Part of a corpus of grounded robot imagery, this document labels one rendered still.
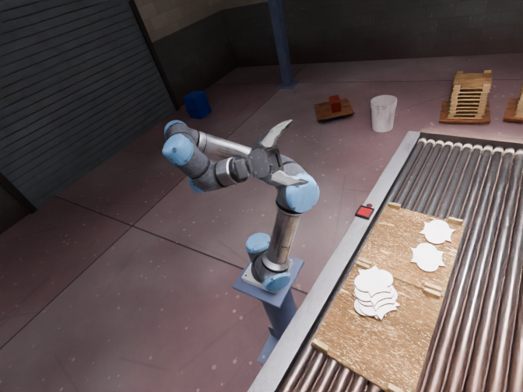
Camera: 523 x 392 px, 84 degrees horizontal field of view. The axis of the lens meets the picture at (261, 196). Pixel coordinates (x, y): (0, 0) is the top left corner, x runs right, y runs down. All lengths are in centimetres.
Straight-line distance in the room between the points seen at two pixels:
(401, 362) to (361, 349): 13
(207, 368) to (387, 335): 145
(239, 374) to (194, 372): 33
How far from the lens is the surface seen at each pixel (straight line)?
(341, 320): 127
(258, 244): 128
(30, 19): 529
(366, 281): 129
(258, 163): 73
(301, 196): 95
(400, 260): 144
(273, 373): 125
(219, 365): 235
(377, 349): 124
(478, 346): 133
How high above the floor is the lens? 208
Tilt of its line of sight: 39 degrees down
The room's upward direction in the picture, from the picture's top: 17 degrees counter-clockwise
